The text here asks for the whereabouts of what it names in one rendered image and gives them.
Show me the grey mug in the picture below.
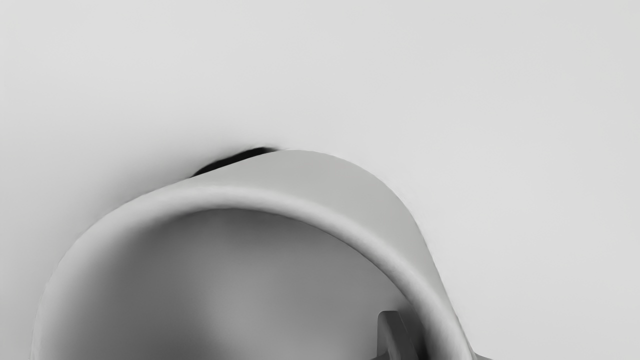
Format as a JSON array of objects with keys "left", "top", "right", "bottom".
[{"left": 30, "top": 149, "right": 494, "bottom": 360}]

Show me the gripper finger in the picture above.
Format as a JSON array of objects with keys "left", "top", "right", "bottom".
[{"left": 371, "top": 310, "right": 421, "bottom": 360}]

